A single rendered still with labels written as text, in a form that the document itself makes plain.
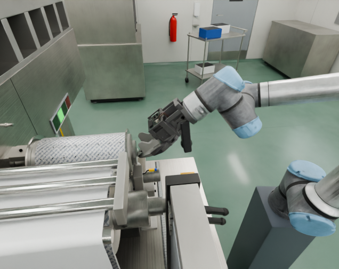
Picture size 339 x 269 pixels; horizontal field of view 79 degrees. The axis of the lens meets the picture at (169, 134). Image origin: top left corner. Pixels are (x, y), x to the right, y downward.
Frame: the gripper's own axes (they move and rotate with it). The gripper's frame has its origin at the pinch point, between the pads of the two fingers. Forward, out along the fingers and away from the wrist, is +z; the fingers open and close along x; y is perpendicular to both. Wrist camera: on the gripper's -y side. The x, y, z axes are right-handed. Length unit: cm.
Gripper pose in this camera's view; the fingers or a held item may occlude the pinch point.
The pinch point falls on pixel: (143, 153)
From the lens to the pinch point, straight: 65.5
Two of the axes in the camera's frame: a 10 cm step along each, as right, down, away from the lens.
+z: -7.6, 5.7, 3.2
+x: 1.2, 6.0, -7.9
